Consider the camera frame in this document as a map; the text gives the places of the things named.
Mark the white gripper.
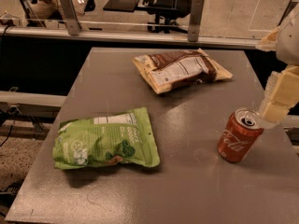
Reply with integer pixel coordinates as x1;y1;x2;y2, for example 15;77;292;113
255;5;299;123

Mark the red coke can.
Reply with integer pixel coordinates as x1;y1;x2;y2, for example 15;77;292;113
217;108;263;163

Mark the brown chip bag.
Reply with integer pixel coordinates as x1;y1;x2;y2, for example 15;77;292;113
133;49;233;94

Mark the green chip bag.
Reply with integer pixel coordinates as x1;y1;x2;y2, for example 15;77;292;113
52;107;160;170

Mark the black office chair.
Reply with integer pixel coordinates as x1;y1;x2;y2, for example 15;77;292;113
103;0;192;34

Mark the seated person in background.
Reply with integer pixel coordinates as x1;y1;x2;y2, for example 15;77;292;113
29;0;95;26

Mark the right metal rail bracket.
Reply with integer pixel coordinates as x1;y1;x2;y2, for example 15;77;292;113
188;0;205;42

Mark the metal rail bracket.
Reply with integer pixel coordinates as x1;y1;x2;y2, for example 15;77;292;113
188;0;205;42
60;0;81;35

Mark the horizontal metal rail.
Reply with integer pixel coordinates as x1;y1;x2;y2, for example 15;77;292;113
0;26;259;49

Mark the left metal rail bracket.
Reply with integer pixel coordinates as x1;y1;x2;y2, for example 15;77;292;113
60;0;81;35

